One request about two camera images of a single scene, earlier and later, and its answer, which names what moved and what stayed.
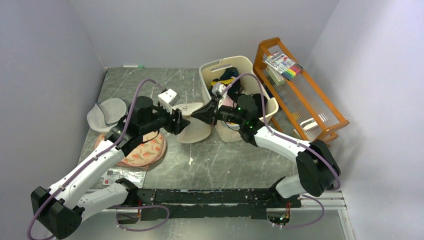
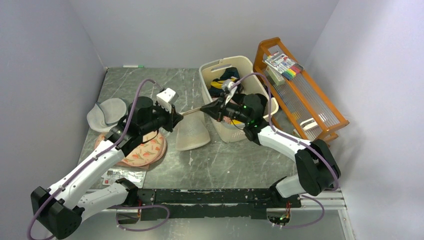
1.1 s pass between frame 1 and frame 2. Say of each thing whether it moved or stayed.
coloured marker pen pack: stayed
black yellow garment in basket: stayed
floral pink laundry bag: stayed
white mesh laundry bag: moved
